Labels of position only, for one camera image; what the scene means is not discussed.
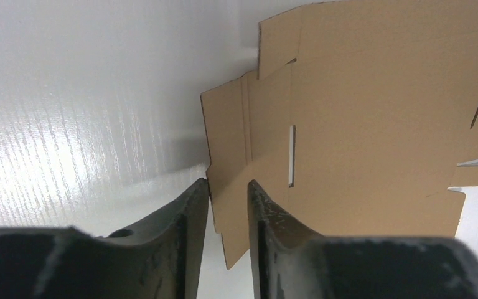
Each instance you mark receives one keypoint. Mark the brown cardboard box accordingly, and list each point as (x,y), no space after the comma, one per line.
(361,119)

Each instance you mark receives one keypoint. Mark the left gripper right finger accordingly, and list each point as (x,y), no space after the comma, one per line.
(290,260)

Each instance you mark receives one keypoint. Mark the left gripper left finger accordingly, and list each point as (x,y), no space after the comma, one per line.
(158,256)

